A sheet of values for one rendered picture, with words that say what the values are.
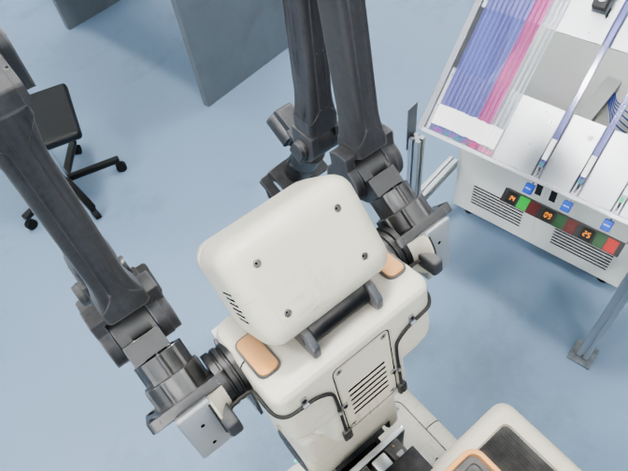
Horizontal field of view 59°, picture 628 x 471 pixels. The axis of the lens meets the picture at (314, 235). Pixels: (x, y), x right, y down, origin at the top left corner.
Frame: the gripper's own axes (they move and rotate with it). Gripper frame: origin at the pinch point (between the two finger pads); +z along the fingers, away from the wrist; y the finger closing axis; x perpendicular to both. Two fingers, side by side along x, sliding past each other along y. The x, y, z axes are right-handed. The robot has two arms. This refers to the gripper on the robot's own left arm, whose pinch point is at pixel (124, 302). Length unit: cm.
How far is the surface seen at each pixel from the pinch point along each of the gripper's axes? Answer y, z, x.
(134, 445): 26, 99, 25
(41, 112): -8, 122, -114
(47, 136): -5, 114, -98
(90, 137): -23, 174, -119
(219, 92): -92, 161, -103
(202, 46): -90, 135, -116
